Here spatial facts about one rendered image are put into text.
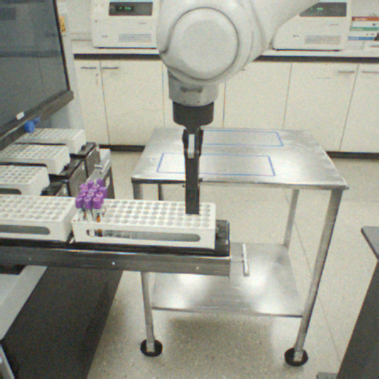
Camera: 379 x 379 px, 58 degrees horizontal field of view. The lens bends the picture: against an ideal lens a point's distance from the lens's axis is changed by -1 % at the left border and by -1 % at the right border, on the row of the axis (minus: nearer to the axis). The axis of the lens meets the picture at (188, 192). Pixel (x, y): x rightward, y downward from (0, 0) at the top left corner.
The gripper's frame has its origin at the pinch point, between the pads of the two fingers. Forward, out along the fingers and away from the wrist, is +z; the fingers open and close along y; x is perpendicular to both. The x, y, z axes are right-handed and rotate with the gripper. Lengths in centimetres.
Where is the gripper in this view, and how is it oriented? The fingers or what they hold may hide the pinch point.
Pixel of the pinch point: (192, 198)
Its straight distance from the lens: 71.9
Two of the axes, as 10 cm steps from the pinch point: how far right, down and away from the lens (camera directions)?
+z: 0.0, 8.7, 4.9
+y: -0.8, 4.9, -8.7
